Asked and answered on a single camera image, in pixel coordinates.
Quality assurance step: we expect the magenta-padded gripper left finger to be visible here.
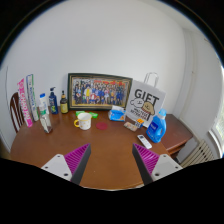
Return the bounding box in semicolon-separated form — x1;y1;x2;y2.
40;143;92;185

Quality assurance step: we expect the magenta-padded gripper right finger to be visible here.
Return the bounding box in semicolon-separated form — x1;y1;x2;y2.
132;143;184;186

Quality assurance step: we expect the white remote control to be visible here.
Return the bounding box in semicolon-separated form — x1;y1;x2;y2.
136;134;153;150

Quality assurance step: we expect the blue detergent bottle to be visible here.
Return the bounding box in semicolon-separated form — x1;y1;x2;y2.
145;108;168;144

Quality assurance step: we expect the small puzzle cube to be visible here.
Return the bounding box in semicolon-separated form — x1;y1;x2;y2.
134;118;145;129

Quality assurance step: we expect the small floral pouch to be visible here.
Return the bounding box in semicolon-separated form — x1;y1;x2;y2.
123;121;139;132

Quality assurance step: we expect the flat round red coaster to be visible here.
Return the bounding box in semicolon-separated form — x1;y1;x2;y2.
95;121;109;131

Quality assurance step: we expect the white radiator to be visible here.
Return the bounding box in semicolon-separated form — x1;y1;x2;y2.
179;139;216;169

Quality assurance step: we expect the blue tissue pack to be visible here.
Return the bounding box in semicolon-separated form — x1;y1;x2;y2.
107;104;128;123

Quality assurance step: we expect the amber pump bottle yellow label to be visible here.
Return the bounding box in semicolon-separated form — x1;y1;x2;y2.
59;90;70;115

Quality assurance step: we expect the white paper gift bag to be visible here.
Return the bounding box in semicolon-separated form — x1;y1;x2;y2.
125;71;167;128

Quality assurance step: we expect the dark blue pump bottle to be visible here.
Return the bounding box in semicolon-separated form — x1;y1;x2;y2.
48;86;59;115

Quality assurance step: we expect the white tube blue cap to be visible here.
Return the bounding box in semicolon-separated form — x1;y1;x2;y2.
38;93;50;115

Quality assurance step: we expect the framed group picture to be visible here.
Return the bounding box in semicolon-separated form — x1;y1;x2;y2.
67;72;134;111

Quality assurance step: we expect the tall pink box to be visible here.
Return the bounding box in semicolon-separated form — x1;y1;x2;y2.
17;77;34;129

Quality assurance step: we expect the wooden chair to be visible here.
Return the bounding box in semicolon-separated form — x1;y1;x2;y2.
9;91;26;134

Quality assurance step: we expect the white mug yellow handle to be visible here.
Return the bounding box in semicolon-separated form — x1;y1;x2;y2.
73;112;93;131

